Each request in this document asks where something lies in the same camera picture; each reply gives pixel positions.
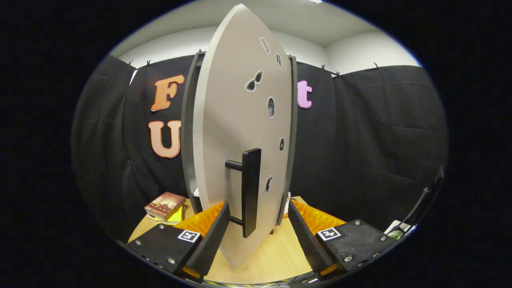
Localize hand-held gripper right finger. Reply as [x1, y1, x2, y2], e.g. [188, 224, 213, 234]
[287, 199, 398, 280]

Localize white paper mat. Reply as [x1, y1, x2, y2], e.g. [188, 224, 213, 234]
[384, 220, 416, 240]

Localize black backdrop cloth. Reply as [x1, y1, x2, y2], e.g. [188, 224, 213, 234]
[71, 54, 449, 240]

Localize brown book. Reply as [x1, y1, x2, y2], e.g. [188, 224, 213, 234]
[144, 192, 186, 220]

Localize black door handle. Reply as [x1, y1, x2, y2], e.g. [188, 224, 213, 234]
[225, 148, 262, 239]

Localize grey shoe cabinet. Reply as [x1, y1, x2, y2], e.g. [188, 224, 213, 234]
[181, 51, 298, 226]

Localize black stand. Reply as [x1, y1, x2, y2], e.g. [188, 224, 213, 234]
[398, 164, 444, 234]

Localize row of black clips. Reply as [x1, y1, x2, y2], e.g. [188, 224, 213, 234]
[127, 49, 380, 78]

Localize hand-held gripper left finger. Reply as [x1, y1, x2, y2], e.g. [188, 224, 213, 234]
[127, 200, 232, 284]

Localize yellow book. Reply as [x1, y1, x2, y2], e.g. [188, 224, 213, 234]
[154, 206, 185, 225]

